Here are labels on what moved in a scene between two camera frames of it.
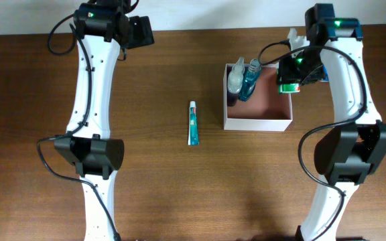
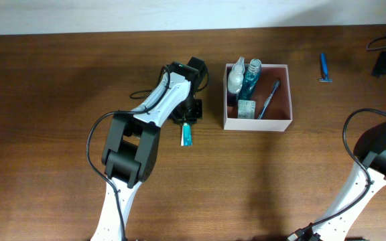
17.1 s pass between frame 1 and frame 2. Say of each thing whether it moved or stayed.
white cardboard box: stayed
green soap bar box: moved
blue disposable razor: stayed
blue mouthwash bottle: stayed
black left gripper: moved
